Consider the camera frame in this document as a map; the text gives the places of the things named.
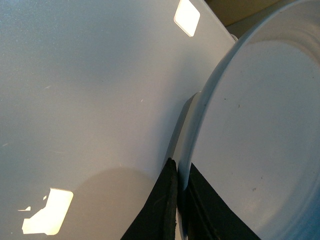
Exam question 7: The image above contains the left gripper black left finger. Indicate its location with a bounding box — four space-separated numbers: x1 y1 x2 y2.
121 158 178 240

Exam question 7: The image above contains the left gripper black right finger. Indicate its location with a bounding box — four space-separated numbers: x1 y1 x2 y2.
177 164 260 240

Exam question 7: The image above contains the white round plate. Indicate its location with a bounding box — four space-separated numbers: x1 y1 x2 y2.
172 0 320 240

